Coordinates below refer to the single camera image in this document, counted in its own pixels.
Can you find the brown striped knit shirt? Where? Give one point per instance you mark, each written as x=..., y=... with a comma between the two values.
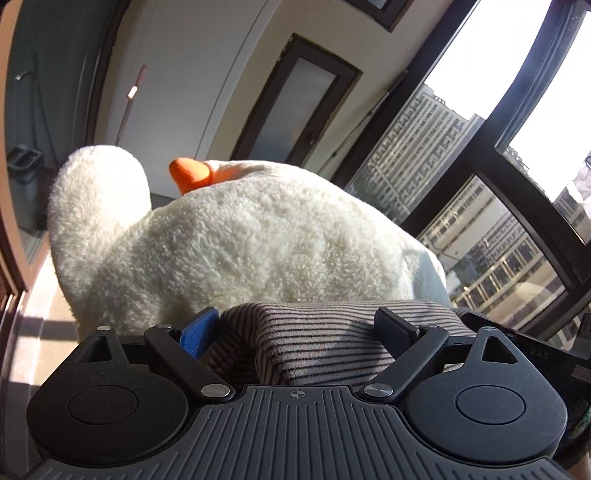
x=304, y=344

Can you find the red pole with white tag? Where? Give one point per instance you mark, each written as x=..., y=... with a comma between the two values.
x=131, y=94

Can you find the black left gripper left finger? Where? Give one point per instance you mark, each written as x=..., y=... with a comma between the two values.
x=178, y=352

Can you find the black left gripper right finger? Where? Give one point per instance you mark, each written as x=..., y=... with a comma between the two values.
x=415, y=350

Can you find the white hanging cloth on hanger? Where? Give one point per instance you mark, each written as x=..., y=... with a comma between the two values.
x=582, y=181

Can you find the white plush duck toy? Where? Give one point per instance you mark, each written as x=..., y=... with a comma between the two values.
x=257, y=231

